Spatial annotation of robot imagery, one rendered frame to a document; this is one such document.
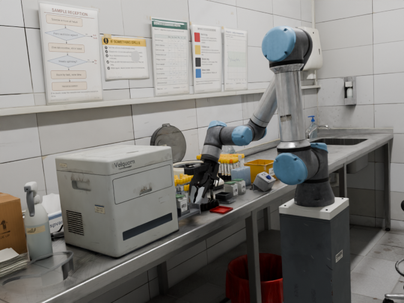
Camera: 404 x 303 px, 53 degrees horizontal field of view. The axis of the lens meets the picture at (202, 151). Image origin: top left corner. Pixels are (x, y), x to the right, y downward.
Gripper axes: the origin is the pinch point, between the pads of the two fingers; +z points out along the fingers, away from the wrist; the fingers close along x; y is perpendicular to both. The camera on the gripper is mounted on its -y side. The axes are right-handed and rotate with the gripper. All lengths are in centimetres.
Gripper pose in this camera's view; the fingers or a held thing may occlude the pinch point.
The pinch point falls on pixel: (193, 205)
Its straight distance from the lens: 156.4
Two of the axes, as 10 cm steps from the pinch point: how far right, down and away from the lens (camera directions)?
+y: 5.7, 3.6, 7.4
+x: -7.8, -0.3, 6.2
